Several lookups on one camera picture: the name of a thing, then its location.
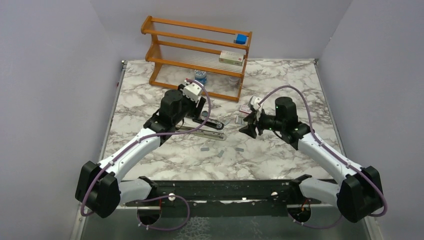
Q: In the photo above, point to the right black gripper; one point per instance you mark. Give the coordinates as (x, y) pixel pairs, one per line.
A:
(253, 122)

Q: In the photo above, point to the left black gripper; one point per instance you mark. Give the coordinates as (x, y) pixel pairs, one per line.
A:
(196, 111)

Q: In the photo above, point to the small red staples box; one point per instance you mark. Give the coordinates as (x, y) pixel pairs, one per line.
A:
(245, 109)

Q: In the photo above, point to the black stapler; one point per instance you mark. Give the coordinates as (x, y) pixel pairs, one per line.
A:
(212, 123)

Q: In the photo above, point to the silver chrome stapler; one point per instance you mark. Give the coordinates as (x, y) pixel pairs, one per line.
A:
(213, 135)

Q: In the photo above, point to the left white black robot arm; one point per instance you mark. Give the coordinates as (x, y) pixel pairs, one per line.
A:
(100, 187)

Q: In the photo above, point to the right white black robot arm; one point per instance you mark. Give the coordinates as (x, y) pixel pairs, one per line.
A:
(357, 191)

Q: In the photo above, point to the white green staples carton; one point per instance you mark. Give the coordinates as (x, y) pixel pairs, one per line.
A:
(231, 58)

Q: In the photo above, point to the blue white plastic jar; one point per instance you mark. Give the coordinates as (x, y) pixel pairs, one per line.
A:
(200, 76)

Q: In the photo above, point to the clear plastic jar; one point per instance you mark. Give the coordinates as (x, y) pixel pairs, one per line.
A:
(233, 81)

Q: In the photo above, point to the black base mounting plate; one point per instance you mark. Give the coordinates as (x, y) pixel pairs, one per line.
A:
(224, 198)

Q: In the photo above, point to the blue box on shelf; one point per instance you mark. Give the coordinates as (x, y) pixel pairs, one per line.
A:
(240, 39)

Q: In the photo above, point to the orange wooden shelf rack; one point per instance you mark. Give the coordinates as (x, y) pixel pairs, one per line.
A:
(178, 48)

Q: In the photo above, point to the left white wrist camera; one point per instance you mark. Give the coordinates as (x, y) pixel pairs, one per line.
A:
(192, 90)

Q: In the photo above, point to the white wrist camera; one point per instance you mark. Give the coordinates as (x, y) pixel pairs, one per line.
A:
(192, 90)
(254, 104)

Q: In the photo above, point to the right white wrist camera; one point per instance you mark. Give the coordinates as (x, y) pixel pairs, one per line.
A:
(254, 104)

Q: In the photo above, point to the aluminium frame rail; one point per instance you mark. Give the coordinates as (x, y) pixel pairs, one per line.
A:
(125, 223)

